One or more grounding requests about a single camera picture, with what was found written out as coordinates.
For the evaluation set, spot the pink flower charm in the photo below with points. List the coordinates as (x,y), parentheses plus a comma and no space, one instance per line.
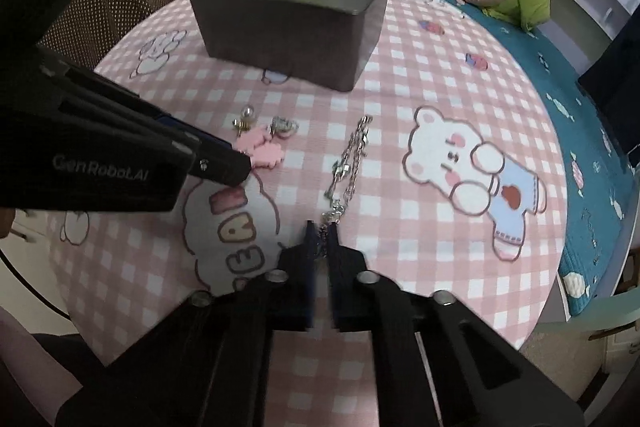
(267,155)

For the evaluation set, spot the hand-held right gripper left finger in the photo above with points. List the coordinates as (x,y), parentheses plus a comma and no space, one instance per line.
(295,287)

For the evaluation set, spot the brown dotted cloth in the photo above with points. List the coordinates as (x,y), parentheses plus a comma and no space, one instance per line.
(115,7)

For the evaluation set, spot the black coat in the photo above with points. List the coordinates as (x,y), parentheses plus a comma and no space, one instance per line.
(617,77)

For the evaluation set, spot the light teal bunk bed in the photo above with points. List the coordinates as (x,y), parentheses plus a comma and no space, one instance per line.
(600,314)

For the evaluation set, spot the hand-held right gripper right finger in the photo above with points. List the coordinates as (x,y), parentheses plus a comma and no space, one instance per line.
(350,292)

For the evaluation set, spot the silver ornament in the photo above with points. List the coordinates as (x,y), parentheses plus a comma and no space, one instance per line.
(284,127)

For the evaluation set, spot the pearl earring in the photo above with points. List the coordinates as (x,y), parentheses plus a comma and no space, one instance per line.
(246,111)

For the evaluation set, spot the round table pink checked tablecloth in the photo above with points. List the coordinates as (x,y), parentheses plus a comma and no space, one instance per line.
(400,72)

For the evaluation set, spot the grey metal box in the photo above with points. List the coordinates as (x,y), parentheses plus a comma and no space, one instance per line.
(280,42)

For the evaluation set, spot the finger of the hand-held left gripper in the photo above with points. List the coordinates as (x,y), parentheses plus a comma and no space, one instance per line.
(225,169)
(150,117)

